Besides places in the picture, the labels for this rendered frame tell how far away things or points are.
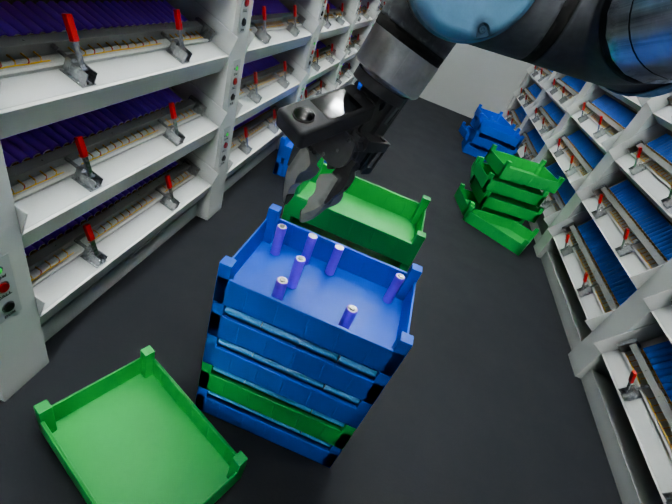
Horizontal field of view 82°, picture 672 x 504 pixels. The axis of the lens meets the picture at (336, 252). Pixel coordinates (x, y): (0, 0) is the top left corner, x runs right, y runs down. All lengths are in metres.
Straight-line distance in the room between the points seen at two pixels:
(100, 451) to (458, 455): 0.73
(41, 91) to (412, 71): 0.50
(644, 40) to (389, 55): 0.24
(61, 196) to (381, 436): 0.79
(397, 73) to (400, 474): 0.77
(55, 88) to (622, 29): 0.67
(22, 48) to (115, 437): 0.64
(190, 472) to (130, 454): 0.11
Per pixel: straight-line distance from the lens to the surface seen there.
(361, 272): 0.75
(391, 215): 1.00
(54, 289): 0.91
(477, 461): 1.06
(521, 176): 1.96
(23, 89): 0.70
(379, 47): 0.48
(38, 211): 0.78
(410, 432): 1.00
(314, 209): 0.53
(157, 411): 0.89
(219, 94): 1.15
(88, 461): 0.86
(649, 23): 0.33
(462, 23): 0.34
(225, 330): 0.67
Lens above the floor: 0.79
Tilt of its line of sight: 36 degrees down
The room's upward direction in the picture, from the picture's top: 22 degrees clockwise
